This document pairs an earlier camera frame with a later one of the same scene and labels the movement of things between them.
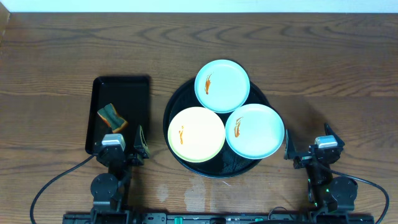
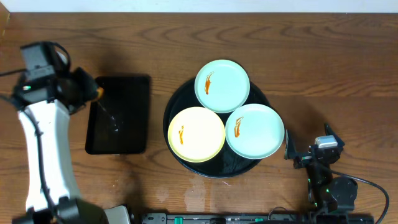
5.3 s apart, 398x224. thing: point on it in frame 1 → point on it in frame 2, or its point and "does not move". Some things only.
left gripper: [125, 157] → [86, 88]
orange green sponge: [109, 116] → [101, 93]
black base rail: [218, 218] does not move
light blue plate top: [222, 86] does not move
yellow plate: [196, 134] does not move
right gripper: [290, 151] does not move
